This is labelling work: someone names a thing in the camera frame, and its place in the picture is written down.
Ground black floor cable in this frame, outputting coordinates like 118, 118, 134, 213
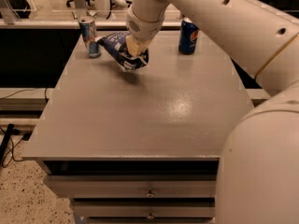
0, 123, 32, 169

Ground metal rail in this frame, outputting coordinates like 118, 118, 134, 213
0, 18, 185, 32

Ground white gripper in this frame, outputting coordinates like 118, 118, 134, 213
125, 7, 164, 57

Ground grey drawer cabinet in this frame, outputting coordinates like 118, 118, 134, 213
23, 31, 267, 224

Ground upper drawer with knob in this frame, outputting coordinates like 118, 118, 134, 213
44, 175, 216, 199

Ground redbull can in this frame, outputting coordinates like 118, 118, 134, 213
78, 16, 101, 59

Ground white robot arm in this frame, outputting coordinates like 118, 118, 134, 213
127, 0, 299, 224

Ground lower drawer with knob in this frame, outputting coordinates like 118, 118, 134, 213
71, 199, 215, 218

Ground blue chip bag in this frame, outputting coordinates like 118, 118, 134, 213
97, 31, 149, 72

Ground blue pepsi can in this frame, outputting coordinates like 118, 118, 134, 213
178, 17, 199, 55

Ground drawer with knob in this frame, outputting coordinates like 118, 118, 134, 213
71, 199, 215, 218
44, 175, 216, 199

